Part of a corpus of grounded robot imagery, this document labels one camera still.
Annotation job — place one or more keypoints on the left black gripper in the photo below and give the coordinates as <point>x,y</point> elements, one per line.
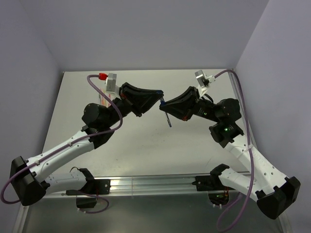
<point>139,101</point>

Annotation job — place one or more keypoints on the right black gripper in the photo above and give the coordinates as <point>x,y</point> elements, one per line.
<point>183,107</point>

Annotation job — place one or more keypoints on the blue pen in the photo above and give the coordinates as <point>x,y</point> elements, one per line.
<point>166,114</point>

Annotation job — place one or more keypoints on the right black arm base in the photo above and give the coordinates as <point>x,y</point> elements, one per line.
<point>218,194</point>

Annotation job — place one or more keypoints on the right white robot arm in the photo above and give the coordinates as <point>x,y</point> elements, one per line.
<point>232,138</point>

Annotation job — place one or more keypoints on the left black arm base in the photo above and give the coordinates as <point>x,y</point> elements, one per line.
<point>91,195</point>

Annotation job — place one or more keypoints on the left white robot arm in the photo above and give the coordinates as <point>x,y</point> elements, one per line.
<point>100,123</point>

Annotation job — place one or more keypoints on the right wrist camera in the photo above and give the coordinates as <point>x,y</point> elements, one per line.
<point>204,82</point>

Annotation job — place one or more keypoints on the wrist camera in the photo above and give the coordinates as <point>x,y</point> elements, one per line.
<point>110,84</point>
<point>204,82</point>

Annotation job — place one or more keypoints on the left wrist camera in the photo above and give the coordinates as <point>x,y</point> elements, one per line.
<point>110,84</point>

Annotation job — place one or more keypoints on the aluminium mounting rail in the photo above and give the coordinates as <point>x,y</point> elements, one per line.
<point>150,183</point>

